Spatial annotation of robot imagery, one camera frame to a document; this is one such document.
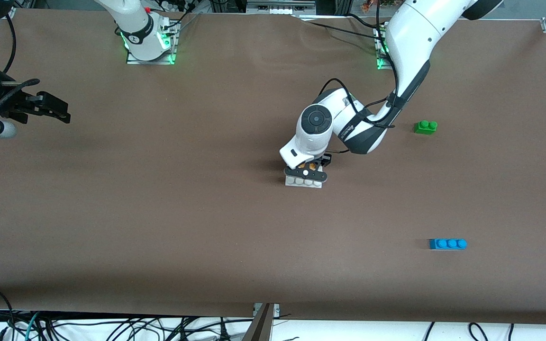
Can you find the brown paper table cover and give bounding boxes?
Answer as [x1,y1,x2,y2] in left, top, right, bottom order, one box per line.
[0,9,546,325]

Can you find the grey metal bar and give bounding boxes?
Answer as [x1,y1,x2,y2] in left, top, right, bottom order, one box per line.
[242,303,274,341]

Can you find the white power strip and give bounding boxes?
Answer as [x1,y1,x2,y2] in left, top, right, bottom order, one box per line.
[246,0,317,16]

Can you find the teal floor cable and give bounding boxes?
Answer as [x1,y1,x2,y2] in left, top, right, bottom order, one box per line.
[23,312,42,341]

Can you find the orange red plastic parts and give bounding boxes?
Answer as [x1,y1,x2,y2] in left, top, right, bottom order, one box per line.
[361,0,399,11]

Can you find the black base power cable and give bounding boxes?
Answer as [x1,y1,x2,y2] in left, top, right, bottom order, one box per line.
[301,19,385,37]
[168,10,203,34]
[346,13,383,30]

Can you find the small silver clamp plate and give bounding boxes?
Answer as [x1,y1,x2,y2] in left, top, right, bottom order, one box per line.
[253,303,281,317]

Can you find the blue three-stud block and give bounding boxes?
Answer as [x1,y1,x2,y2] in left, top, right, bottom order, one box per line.
[428,238,468,251]

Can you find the white studded base plate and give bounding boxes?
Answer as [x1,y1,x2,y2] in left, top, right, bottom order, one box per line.
[285,173,324,189]

